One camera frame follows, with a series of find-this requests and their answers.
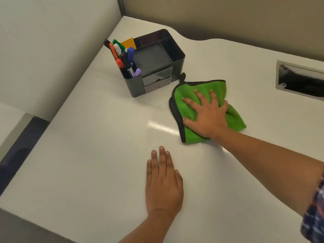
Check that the person's right hand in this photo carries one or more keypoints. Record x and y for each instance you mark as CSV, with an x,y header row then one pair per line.
x,y
211,120

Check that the person's left hand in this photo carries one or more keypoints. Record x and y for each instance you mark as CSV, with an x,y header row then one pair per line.
x,y
164,189

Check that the person's left middle finger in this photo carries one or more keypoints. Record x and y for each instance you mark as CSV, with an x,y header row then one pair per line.
x,y
162,159

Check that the person's right middle finger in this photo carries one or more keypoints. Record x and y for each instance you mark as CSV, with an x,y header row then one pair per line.
x,y
200,98

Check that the person's right little finger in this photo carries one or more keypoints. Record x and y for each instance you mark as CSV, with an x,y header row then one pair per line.
x,y
224,106

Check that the person's left thumb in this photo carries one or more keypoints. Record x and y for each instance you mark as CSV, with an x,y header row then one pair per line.
x,y
179,177

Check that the person's left little finger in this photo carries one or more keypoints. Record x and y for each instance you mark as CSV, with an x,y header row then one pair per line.
x,y
149,169

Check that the person's right thumb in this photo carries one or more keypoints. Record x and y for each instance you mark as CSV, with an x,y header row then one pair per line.
x,y
190,121

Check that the green microfiber cloth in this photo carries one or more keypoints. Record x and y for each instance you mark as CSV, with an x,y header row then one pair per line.
x,y
186,94

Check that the person's right forearm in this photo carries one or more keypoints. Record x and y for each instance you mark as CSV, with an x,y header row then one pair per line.
x,y
273,164

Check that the person's left forearm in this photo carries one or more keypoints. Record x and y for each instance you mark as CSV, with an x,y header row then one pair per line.
x,y
149,230

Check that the black desk organizer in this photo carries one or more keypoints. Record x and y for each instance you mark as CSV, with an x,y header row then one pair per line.
x,y
151,58

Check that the purple marker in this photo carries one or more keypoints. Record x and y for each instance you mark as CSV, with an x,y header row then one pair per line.
x,y
137,72

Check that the black marker with white label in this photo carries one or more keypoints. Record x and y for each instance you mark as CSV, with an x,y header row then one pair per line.
x,y
127,64

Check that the blue marker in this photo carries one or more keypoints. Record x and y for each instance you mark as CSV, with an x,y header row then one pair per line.
x,y
131,54

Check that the red marker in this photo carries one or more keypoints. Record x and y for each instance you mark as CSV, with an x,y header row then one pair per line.
x,y
119,63

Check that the yellow card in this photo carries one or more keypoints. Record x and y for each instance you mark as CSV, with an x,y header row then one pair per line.
x,y
129,43

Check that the green marker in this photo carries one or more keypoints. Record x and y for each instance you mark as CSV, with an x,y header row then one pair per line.
x,y
118,44

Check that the orange marker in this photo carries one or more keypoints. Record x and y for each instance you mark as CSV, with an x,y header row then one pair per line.
x,y
113,51

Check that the plaid shirt sleeve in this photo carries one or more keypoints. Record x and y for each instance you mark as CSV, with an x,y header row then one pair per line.
x,y
313,215

